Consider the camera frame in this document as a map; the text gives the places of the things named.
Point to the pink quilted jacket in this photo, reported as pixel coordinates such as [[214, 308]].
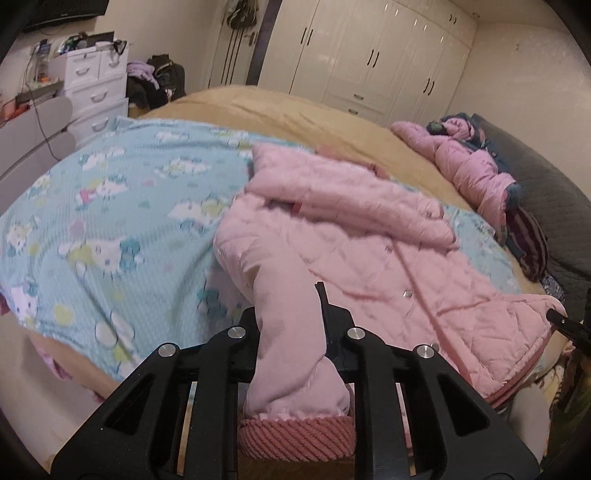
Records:
[[384, 252]]

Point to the pink floral crumpled comforter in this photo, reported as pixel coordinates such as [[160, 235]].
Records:
[[459, 148]]

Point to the bags hanging on door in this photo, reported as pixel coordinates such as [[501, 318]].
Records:
[[242, 14]]

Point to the blue Hello Kitty sheet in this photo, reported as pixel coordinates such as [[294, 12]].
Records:
[[111, 251]]

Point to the black bag on floor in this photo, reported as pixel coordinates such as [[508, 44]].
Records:
[[171, 79]]

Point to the purple clothes pile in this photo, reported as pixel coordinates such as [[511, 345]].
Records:
[[142, 71]]

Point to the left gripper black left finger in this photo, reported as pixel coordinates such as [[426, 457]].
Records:
[[174, 417]]

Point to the striped dark cloth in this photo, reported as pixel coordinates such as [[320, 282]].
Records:
[[528, 243]]

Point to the tan bed blanket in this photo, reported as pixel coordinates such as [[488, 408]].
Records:
[[310, 124]]

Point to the grey quilted headboard cushion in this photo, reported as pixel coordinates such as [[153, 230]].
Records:
[[559, 206]]

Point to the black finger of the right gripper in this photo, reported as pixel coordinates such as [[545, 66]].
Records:
[[577, 333]]

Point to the white drawer cabinet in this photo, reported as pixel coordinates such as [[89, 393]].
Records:
[[94, 80]]

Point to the white bedroom door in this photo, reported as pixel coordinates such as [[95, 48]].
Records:
[[233, 49]]

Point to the white wardrobe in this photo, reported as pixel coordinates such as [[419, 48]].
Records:
[[379, 60]]

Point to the grey low tv cabinet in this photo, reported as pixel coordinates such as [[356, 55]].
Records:
[[32, 144]]

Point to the black wall television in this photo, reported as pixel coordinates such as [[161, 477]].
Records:
[[51, 13]]

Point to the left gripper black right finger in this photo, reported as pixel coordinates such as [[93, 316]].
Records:
[[415, 416]]

